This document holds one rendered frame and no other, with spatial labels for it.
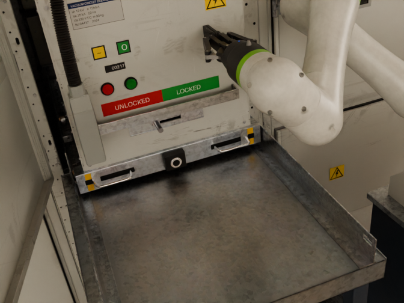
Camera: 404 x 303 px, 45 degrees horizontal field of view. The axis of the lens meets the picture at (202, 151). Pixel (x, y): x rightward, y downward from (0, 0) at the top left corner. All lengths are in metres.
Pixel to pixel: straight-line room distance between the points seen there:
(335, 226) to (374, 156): 0.80
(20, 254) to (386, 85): 1.04
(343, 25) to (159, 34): 0.43
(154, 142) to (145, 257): 0.34
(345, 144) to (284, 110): 0.94
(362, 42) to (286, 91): 0.53
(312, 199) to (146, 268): 0.45
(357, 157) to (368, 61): 0.58
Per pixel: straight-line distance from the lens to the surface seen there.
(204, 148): 1.39
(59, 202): 1.56
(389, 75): 1.42
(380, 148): 1.95
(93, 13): 1.19
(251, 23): 1.48
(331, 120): 0.98
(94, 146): 1.19
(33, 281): 1.72
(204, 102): 1.29
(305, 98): 0.93
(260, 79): 0.90
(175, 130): 1.35
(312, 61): 1.06
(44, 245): 1.63
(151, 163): 1.36
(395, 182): 1.42
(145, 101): 1.29
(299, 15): 1.35
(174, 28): 1.24
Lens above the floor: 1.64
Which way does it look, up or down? 32 degrees down
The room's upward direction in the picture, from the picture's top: 7 degrees counter-clockwise
